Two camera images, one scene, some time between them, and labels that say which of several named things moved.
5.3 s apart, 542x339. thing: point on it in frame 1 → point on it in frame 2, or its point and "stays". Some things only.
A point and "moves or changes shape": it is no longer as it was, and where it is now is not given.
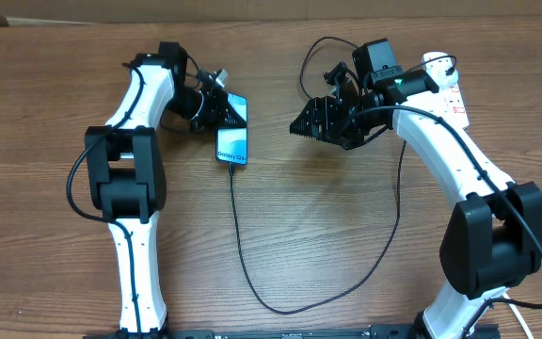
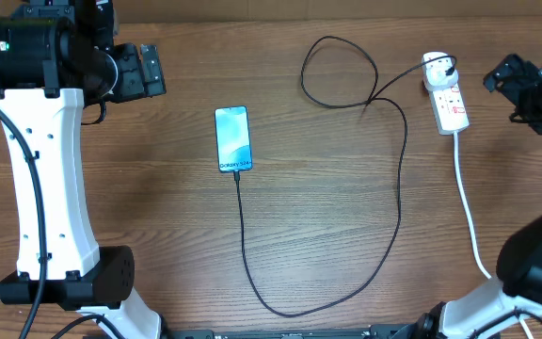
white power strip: x=452 y=109 stays
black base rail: x=377 y=331 stays
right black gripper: x=327 y=111 → x=517 y=75
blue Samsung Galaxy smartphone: x=231 y=143 moves or changes shape
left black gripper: x=218 y=106 → x=137 y=88
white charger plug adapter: x=437 y=69 stays
